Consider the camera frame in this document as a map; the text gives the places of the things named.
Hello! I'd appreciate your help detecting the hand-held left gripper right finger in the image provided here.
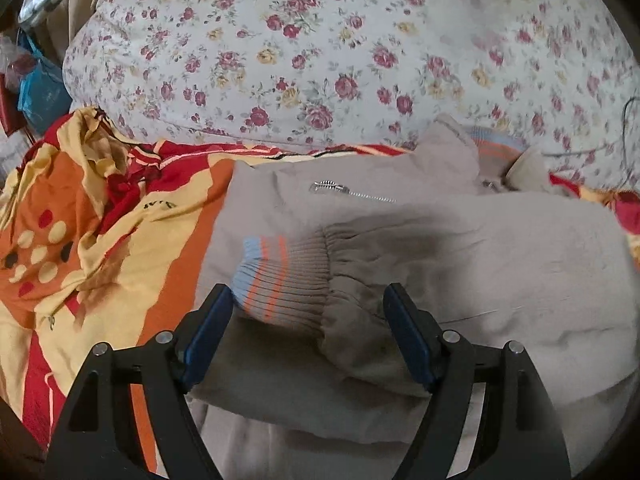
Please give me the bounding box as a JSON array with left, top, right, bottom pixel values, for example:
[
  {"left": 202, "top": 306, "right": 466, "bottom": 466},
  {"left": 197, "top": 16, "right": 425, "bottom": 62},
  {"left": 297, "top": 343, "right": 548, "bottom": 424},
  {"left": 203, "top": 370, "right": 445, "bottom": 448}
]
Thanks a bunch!
[{"left": 382, "top": 282, "right": 573, "bottom": 480}]

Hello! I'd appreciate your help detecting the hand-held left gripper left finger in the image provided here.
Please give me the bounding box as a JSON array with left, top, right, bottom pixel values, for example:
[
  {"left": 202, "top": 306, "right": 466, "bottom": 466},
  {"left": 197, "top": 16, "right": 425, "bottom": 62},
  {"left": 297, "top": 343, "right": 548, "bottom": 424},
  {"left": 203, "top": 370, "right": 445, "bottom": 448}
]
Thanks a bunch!
[{"left": 42, "top": 283, "right": 236, "bottom": 480}]

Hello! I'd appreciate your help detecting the beige zip jacket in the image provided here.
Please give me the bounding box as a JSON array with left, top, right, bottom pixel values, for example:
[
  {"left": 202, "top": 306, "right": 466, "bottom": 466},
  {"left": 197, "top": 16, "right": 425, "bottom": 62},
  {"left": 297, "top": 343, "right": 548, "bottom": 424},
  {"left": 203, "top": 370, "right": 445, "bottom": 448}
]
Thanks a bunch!
[{"left": 187, "top": 114, "right": 637, "bottom": 480}]

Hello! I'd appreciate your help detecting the orange red printed blanket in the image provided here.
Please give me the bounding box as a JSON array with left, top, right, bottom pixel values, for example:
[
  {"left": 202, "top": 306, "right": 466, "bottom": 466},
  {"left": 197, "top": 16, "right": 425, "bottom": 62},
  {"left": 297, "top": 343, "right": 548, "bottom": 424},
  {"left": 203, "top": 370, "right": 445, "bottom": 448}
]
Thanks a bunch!
[{"left": 0, "top": 105, "right": 640, "bottom": 463}]

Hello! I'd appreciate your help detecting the floral white quilt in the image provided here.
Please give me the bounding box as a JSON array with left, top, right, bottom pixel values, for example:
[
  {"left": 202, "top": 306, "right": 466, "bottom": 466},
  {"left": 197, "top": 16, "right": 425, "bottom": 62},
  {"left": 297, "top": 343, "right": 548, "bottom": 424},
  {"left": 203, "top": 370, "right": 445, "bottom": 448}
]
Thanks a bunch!
[{"left": 62, "top": 0, "right": 640, "bottom": 192}]

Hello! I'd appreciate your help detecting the blue plastic bag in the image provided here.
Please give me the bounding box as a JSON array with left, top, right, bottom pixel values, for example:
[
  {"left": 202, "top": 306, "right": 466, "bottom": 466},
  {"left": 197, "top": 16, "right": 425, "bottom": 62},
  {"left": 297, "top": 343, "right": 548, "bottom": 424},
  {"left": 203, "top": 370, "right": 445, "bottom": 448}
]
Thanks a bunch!
[{"left": 17, "top": 30, "right": 74, "bottom": 136}]

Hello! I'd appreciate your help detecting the red box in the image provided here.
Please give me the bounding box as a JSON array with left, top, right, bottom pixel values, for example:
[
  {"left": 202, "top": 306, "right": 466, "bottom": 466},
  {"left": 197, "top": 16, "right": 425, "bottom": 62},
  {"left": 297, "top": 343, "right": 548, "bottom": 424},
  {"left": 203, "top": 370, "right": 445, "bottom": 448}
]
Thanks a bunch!
[{"left": 0, "top": 72, "right": 23, "bottom": 137}]

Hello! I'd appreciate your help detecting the thin black cable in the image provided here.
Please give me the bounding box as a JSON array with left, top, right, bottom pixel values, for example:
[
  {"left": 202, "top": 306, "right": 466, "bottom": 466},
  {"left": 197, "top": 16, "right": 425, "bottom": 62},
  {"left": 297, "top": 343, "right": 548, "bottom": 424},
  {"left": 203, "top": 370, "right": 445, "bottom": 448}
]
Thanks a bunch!
[{"left": 545, "top": 97, "right": 640, "bottom": 191}]

